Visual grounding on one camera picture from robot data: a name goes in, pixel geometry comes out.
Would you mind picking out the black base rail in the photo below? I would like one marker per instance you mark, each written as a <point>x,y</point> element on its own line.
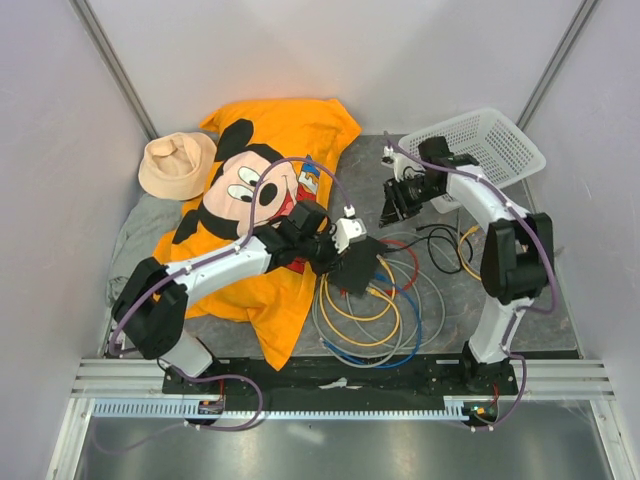
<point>323,383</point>

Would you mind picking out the orange Mickey Mouse shirt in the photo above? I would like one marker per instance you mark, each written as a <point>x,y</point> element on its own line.
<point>271,154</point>

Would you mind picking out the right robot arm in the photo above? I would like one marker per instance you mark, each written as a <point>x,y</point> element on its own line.
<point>517,261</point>

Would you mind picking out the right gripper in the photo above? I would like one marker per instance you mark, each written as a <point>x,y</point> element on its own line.
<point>391,211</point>

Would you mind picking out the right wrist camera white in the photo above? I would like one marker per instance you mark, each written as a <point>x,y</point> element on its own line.
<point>400,164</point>

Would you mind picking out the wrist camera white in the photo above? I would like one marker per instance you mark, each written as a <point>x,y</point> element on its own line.
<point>400,164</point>
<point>348,231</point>

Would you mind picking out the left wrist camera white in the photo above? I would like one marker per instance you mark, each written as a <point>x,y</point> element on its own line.
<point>348,231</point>

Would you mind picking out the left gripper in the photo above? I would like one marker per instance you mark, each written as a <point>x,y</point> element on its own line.
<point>332,262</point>

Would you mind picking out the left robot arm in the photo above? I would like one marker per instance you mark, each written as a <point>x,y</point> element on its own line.
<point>152,307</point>

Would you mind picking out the grey cloth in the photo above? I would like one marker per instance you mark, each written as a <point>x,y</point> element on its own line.
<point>146,223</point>

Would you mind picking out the black network switch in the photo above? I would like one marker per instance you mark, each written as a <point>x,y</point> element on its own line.
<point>357,266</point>

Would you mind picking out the white plastic basket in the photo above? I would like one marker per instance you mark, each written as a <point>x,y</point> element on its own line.
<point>504,152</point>

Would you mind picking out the peach bucket hat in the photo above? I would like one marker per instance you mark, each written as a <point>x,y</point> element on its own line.
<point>176,166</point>

